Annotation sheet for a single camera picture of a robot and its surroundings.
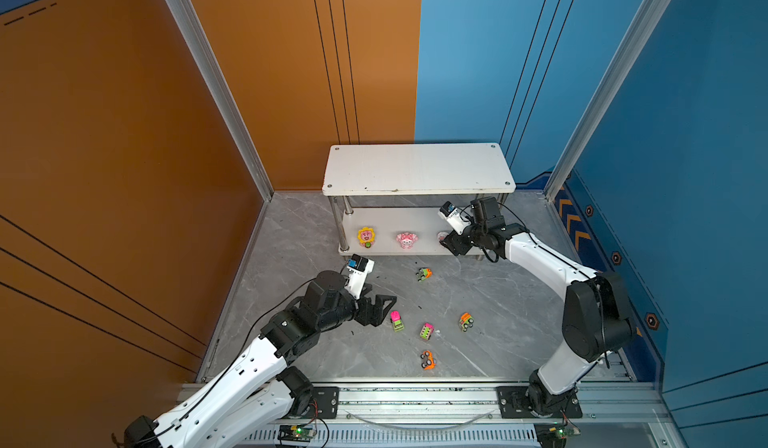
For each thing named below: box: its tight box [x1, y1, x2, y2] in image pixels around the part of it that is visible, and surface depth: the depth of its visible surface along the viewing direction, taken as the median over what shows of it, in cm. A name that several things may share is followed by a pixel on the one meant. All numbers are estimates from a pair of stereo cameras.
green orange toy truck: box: [415, 268, 433, 282], surface depth 96 cm
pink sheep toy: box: [396, 232, 418, 249], surface depth 93 cm
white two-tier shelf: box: [322, 142, 517, 255], surface depth 84 cm
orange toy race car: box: [420, 350, 437, 370], surface depth 80 cm
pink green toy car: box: [419, 322, 435, 341], surface depth 84 cm
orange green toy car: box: [459, 312, 475, 333], surface depth 86 cm
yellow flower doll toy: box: [357, 226, 376, 249], surface depth 96 cm
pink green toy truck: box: [390, 310, 405, 333], surface depth 86 cm
